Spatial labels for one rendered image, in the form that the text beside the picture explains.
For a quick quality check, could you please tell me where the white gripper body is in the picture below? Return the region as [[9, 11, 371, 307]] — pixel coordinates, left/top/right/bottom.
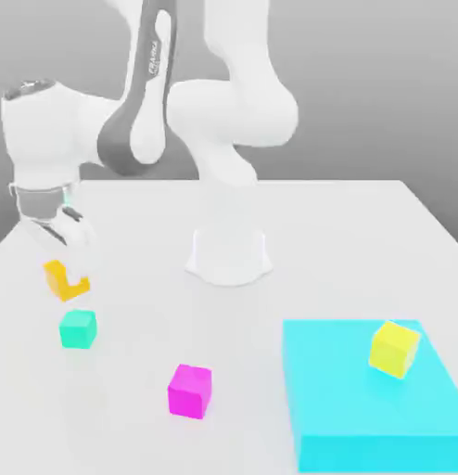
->
[[23, 218, 101, 288]]

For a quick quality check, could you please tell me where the small orange cube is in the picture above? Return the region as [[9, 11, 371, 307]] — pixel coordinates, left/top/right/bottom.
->
[[43, 259, 92, 302]]

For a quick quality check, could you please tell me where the small green cube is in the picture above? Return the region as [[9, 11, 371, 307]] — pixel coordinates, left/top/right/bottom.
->
[[58, 309, 98, 350]]

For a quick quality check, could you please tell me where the small magenta cube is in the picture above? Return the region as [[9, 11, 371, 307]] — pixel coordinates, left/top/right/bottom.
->
[[167, 364, 213, 420]]

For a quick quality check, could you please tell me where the small yellow cube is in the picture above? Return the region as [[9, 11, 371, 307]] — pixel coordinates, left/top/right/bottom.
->
[[368, 320, 422, 380]]

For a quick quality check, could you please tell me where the large cyan box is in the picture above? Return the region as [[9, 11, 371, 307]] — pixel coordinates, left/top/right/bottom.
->
[[282, 318, 458, 474]]

